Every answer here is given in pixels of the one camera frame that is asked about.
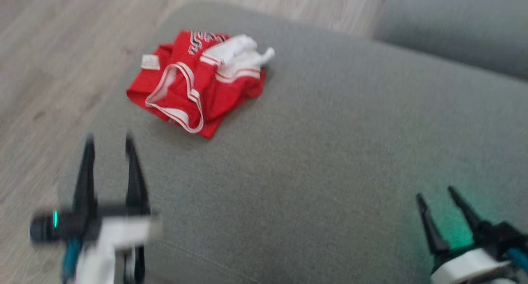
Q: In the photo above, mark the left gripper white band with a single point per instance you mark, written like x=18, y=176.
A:
x=119, y=232

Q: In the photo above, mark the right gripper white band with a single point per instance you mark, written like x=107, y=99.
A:
x=466, y=267

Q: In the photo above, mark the red jersey with lettering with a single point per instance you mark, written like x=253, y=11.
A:
x=198, y=94

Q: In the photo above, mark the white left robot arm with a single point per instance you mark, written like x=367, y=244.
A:
x=97, y=269

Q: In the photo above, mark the large grey sofa seat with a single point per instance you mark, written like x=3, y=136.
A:
x=309, y=172

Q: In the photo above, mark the small grey sofa seat cushion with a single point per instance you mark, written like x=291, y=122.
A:
x=453, y=24

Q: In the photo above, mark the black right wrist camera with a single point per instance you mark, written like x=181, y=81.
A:
x=507, y=236

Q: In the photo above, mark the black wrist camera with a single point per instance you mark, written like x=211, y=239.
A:
x=507, y=236
x=43, y=228

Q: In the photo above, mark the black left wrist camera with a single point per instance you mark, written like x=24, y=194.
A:
x=43, y=228

